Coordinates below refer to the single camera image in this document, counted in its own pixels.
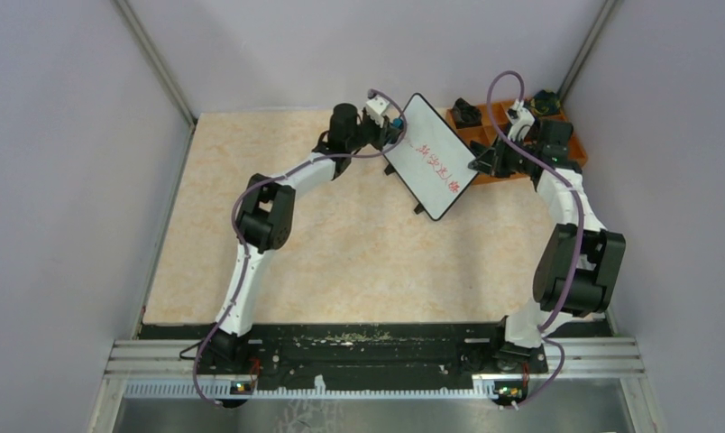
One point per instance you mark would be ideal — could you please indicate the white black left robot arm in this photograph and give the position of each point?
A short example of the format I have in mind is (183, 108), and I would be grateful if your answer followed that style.
(262, 216)

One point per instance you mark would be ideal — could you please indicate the aluminium frame rail front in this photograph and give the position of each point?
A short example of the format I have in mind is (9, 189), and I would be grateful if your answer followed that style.
(599, 357)

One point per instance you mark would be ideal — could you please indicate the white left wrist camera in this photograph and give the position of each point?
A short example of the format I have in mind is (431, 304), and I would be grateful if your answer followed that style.
(376, 109)

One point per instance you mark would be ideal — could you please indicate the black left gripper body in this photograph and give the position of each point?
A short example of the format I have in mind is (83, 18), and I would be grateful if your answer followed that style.
(367, 132)

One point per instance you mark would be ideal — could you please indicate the left corner aluminium post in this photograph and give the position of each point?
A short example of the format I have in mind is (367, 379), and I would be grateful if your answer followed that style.
(155, 60)

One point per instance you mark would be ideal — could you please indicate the dark cloth with yellow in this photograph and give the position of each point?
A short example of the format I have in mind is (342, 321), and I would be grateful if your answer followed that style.
(545, 103)

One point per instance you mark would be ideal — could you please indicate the corner aluminium post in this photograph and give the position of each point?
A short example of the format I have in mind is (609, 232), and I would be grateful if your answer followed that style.
(592, 37)
(155, 60)

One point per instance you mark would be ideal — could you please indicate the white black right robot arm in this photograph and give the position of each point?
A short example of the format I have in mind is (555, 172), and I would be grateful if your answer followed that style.
(579, 266)

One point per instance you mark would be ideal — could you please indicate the right corner aluminium post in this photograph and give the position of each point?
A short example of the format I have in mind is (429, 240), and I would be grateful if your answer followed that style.
(592, 37)

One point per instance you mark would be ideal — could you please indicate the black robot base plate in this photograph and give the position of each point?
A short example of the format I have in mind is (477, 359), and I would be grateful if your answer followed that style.
(358, 378)

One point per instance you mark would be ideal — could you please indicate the black crumpled cloth left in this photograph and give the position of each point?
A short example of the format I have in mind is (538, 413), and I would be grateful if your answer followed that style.
(465, 115)

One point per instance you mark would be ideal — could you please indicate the white toothed cable duct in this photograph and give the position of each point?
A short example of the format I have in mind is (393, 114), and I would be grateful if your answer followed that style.
(314, 391)

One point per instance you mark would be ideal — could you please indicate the orange compartment tray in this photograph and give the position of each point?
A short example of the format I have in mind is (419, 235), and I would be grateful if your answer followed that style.
(480, 139)

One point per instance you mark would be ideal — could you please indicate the white whiteboard black frame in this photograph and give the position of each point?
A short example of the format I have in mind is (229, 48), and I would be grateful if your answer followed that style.
(431, 159)

